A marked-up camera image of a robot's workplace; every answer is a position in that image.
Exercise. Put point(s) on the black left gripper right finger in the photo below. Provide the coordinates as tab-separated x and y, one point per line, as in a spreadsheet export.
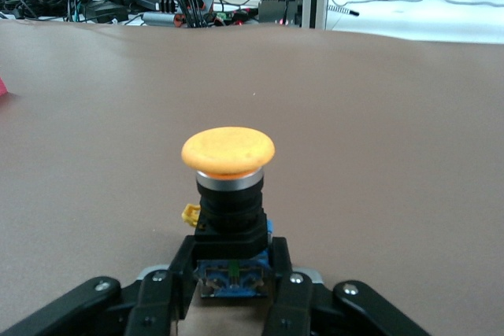
295	304

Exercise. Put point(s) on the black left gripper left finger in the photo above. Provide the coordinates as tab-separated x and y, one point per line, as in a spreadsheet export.
153	300

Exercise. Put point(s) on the orange mushroom push button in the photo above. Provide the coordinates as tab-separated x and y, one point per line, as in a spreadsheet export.
228	151

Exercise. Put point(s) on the brown table cover mat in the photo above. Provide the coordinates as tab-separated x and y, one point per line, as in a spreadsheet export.
354	155

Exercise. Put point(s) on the pink foam cube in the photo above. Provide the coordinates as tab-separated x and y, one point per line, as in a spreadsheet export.
3	88

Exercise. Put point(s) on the grey usb hub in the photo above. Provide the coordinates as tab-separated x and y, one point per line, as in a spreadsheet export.
157	18

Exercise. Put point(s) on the black power adapter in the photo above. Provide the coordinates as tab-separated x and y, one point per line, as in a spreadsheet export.
106	11

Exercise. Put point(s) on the grey mini computer box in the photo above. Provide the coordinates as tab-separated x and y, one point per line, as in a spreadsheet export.
275	9

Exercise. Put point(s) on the white desk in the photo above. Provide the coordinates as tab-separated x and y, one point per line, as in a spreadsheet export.
425	17

